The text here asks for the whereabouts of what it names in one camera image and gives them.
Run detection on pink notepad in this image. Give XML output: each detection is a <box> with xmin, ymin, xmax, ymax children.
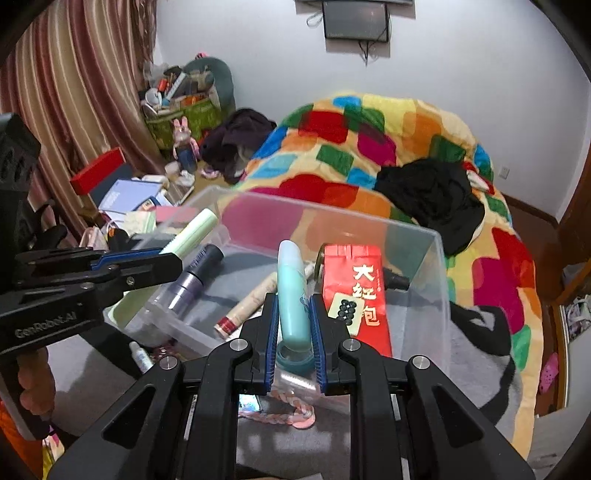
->
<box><xmin>154</xmin><ymin>205</ymin><xmax>195</xmax><ymax>224</ymax></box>

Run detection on grey black striped blanket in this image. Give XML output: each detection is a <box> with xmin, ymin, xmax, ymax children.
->
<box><xmin>44</xmin><ymin>249</ymin><xmax>525</xmax><ymax>439</ymax></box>

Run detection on red tea packet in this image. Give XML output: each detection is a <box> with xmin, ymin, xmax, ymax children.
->
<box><xmin>321</xmin><ymin>244</ymin><xmax>393</xmax><ymax>358</ymax></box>

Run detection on grey white sandals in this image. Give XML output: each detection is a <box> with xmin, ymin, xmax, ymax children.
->
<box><xmin>563</xmin><ymin>294</ymin><xmax>591</xmax><ymax>342</ymax></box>

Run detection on person's left hand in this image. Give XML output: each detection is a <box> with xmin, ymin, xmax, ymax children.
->
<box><xmin>17</xmin><ymin>346</ymin><xmax>57</xmax><ymax>422</ymax></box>

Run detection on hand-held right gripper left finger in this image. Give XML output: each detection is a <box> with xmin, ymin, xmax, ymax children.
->
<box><xmin>46</xmin><ymin>292</ymin><xmax>280</xmax><ymax>480</ymax></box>

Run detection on colourful patchwork blanket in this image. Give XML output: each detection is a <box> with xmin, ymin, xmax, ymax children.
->
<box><xmin>217</xmin><ymin>92</ymin><xmax>543</xmax><ymax>455</ymax></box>

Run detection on clear plastic storage bin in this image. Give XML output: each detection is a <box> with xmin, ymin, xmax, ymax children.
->
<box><xmin>102</xmin><ymin>185</ymin><xmax>452</xmax><ymax>414</ymax></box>

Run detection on blue notebook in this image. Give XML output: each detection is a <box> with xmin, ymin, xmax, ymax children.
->
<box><xmin>98</xmin><ymin>179</ymin><xmax>169</xmax><ymax>215</ymax></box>

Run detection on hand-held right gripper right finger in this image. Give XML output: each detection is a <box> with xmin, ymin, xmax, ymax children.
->
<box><xmin>309</xmin><ymin>294</ymin><xmax>537</xmax><ymax>480</ymax></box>

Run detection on black orange handle tool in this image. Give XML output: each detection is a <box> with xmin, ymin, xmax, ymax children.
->
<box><xmin>107</xmin><ymin>228</ymin><xmax>132</xmax><ymax>252</ymax></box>

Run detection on braided rope bracelet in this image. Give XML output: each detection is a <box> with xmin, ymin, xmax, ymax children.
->
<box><xmin>238</xmin><ymin>387</ymin><xmax>319</xmax><ymax>431</ymax></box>

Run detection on pale green book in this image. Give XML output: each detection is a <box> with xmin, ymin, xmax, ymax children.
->
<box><xmin>122</xmin><ymin>210</ymin><xmax>158</xmax><ymax>236</ymax></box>

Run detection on green neck pillow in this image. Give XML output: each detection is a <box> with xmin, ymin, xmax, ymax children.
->
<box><xmin>182</xmin><ymin>56</ymin><xmax>236</xmax><ymax>114</ymax></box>

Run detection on green storage bag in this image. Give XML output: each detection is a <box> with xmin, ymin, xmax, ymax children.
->
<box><xmin>143</xmin><ymin>90</ymin><xmax>225</xmax><ymax>151</ymax></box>

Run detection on pink clog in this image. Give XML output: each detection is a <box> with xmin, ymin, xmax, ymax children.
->
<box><xmin>538</xmin><ymin>352</ymin><xmax>559</xmax><ymax>394</ymax></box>

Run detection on wooden wardrobe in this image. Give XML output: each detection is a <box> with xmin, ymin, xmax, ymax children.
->
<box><xmin>536</xmin><ymin>258</ymin><xmax>591</xmax><ymax>416</ymax></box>

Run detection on mahjong tile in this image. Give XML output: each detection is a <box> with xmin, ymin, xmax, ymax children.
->
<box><xmin>331</xmin><ymin>292</ymin><xmax>365</xmax><ymax>337</ymax></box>

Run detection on pink rabbit bottle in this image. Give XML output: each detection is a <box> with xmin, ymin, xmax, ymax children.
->
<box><xmin>172</xmin><ymin>116</ymin><xmax>200</xmax><ymax>175</ymax></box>

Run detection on small wall monitor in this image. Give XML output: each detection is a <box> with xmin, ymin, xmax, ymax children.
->
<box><xmin>322</xmin><ymin>0</ymin><xmax>391</xmax><ymax>41</ymax></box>

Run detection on white toothpaste tube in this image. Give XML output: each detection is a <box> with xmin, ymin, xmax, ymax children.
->
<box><xmin>129</xmin><ymin>342</ymin><xmax>153</xmax><ymax>374</ymax></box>

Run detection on black clothing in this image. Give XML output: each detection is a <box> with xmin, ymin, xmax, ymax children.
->
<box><xmin>373</xmin><ymin>157</ymin><xmax>485</xmax><ymax>257</ymax></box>

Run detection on beige tube with red cap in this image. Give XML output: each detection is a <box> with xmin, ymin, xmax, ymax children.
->
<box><xmin>213</xmin><ymin>271</ymin><xmax>279</xmax><ymax>340</ymax></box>

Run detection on dark clothing pile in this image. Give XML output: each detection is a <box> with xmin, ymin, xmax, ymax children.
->
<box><xmin>201</xmin><ymin>108</ymin><xmax>278</xmax><ymax>185</ymax></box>

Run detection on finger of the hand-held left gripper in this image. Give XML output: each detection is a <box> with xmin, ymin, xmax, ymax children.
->
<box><xmin>13</xmin><ymin>247</ymin><xmax>162</xmax><ymax>274</ymax></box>
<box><xmin>16</xmin><ymin>253</ymin><xmax>184</xmax><ymax>306</ymax></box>

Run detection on red box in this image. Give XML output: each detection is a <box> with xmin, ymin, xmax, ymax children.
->
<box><xmin>69</xmin><ymin>147</ymin><xmax>127</xmax><ymax>197</ymax></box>

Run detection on mint green bottle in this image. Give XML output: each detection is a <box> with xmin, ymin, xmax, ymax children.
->
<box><xmin>276</xmin><ymin>240</ymin><xmax>314</xmax><ymax>356</ymax></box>

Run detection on pink bag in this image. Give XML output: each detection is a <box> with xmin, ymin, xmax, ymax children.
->
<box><xmin>81</xmin><ymin>226</ymin><xmax>109</xmax><ymax>252</ymax></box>

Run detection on light green tube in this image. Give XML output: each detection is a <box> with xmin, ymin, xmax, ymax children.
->
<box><xmin>108</xmin><ymin>208</ymin><xmax>219</xmax><ymax>330</ymax></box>

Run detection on purple cosmetic bottle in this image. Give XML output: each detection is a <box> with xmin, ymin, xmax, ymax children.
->
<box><xmin>148</xmin><ymin>244</ymin><xmax>225</xmax><ymax>324</ymax></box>

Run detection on striped curtain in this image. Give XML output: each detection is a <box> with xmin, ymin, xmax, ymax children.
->
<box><xmin>0</xmin><ymin>0</ymin><xmax>160</xmax><ymax>241</ymax></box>

